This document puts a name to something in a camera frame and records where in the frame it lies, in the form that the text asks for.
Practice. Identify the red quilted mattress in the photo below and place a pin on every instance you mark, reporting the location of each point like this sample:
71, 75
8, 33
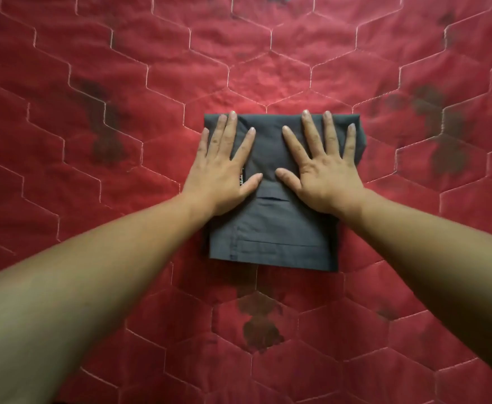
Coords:
81, 121

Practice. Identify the person's left forearm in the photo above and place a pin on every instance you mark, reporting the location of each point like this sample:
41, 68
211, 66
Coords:
73, 298

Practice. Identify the person's right hand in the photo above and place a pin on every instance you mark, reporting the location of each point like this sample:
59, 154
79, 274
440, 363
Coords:
330, 180

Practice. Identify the person's right forearm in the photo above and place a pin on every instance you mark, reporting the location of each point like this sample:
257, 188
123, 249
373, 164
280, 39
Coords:
448, 269

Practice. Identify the person's left hand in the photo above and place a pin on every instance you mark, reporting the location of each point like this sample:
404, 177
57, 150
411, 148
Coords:
218, 180

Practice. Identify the dark grey trousers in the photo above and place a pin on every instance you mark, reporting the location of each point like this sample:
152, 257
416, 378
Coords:
271, 231

